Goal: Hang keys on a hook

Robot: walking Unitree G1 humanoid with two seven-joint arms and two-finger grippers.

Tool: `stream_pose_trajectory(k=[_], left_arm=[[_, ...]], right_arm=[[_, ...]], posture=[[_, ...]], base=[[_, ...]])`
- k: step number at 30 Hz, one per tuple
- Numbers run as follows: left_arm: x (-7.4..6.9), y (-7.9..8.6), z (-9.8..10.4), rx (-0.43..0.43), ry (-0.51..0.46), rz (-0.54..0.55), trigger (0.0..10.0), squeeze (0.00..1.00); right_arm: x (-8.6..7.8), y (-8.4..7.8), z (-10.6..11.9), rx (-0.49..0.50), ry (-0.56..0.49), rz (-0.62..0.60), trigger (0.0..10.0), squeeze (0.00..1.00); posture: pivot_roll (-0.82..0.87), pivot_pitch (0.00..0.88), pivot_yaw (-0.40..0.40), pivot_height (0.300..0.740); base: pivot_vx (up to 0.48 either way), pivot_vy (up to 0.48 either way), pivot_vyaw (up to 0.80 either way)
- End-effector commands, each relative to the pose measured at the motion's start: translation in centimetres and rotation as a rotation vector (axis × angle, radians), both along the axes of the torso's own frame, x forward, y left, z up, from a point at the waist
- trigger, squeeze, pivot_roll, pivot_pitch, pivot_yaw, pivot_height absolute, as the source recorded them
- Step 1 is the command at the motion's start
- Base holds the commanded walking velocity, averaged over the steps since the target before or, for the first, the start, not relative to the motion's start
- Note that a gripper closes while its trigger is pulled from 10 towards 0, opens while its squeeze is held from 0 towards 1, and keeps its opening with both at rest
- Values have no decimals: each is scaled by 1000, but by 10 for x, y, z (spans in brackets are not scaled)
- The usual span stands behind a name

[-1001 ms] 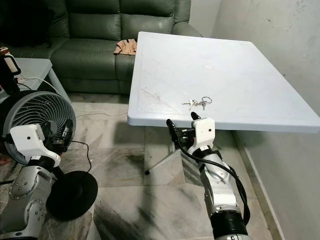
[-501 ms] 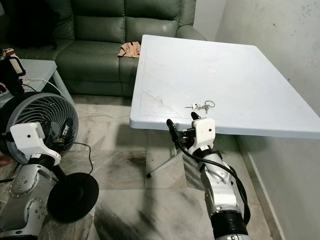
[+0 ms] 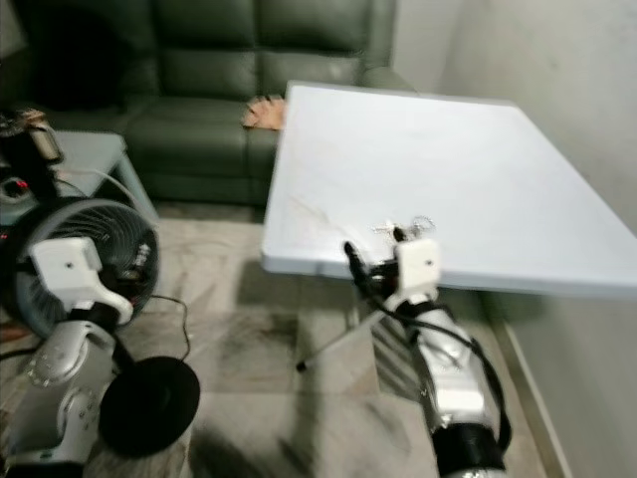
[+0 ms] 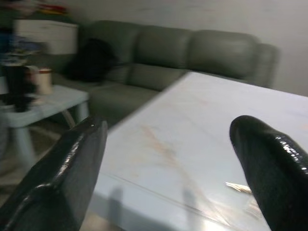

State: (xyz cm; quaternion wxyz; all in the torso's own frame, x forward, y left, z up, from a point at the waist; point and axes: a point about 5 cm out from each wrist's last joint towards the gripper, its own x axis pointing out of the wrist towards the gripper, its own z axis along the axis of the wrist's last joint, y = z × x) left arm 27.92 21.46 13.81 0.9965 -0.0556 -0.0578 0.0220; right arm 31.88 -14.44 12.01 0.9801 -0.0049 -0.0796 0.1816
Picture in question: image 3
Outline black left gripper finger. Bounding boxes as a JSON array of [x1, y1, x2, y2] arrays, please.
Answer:
[[134, 239, 161, 288]]

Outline bunch of keys on rings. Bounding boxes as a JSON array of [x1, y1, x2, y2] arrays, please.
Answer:
[[371, 214, 438, 241]]

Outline black round floor fan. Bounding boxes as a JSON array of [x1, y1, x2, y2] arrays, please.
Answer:
[[12, 196, 202, 460]]

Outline white folding table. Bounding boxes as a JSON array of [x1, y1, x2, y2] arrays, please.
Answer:
[[260, 81, 637, 299]]

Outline pale blue side table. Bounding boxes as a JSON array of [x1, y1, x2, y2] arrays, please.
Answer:
[[0, 131, 161, 229]]

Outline black cylindrical device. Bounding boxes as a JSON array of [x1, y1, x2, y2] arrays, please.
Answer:
[[0, 108, 64, 200]]

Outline dark green leather sofa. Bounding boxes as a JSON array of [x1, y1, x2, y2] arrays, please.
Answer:
[[15, 0, 414, 207]]

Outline tan crumpled cloth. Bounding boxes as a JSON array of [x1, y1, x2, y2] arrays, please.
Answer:
[[241, 94, 289, 131]]

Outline black cushion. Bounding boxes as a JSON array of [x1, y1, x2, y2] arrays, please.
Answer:
[[22, 8, 128, 111]]

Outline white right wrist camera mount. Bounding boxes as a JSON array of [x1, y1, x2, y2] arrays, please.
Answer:
[[392, 236, 443, 309]]

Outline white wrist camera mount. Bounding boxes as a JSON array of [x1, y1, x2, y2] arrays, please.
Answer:
[[27, 236, 136, 326], [392, 236, 443, 309]]

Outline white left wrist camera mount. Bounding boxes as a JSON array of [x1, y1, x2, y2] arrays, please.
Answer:
[[27, 236, 136, 326]]

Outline white cable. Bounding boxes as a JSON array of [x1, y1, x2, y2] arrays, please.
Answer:
[[60, 165, 150, 205]]

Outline black floor cable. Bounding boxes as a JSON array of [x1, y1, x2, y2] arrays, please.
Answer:
[[0, 339, 51, 361]]

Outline black power strip red switch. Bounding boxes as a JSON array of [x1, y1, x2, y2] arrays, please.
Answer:
[[0, 171, 36, 200]]

